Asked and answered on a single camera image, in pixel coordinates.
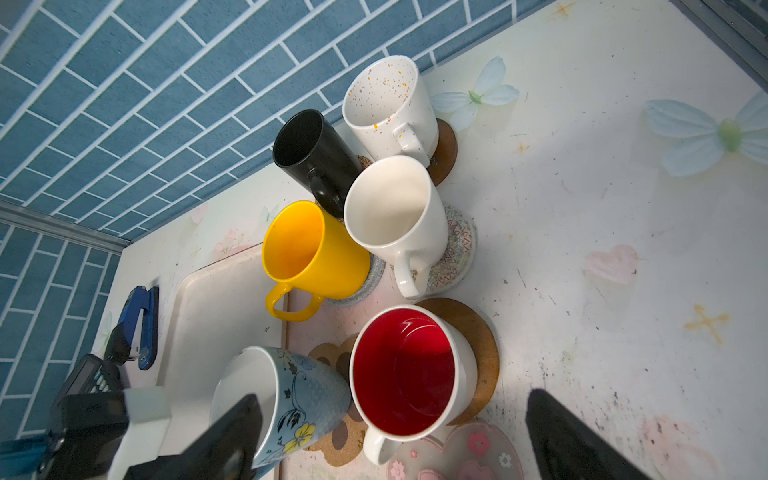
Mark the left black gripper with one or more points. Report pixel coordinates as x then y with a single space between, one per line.
102 435

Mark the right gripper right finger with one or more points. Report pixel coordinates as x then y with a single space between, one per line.
565 448

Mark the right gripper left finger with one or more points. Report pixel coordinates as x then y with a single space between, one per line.
225 450

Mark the light blue floral mug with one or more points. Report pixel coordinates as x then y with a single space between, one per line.
301 400

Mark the pink flower coaster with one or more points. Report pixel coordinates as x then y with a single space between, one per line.
475 450

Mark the brown cork round coaster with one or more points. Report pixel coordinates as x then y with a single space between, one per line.
483 343

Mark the brown paw print coaster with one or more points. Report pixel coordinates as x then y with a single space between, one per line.
345 442

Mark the beige serving tray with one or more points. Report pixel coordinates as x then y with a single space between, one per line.
218 311

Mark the red inside mug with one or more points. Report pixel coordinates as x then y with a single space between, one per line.
411 373

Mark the yellow mug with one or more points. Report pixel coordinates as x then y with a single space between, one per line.
306 248

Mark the cream white mug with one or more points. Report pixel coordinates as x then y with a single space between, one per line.
394 211

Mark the black mug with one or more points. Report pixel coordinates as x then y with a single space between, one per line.
310 150

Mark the white speckled mug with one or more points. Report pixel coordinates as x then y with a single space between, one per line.
388 109

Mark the dark brown wooden coaster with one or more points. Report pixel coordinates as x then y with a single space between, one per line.
445 154

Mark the black calculator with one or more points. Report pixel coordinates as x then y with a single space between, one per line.
91 374

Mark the blue stapler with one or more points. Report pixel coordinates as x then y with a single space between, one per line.
135 336

